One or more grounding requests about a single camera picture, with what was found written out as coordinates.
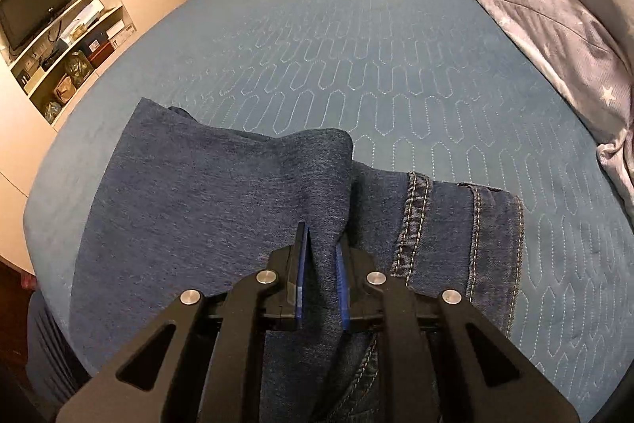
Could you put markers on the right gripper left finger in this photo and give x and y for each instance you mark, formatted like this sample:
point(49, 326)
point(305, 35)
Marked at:
point(201, 359)

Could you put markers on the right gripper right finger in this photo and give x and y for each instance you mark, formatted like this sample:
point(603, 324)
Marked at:
point(439, 358)

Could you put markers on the dark blue denim jeans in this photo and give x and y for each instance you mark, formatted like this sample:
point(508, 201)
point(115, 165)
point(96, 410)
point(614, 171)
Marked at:
point(182, 205)

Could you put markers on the person dark trouser leg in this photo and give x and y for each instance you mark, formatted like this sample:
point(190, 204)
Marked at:
point(53, 369)

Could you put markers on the brown handbag on shelf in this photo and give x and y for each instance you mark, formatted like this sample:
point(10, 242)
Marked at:
point(64, 90)

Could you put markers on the teal quilted bed cover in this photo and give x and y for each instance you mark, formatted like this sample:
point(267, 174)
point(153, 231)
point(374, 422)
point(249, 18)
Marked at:
point(416, 128)

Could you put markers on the grey star-print duvet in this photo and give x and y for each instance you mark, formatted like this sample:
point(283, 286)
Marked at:
point(585, 50)

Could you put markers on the cream wardrobe shelf unit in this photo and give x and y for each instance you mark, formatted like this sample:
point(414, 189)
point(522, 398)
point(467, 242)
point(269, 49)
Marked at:
point(82, 41)

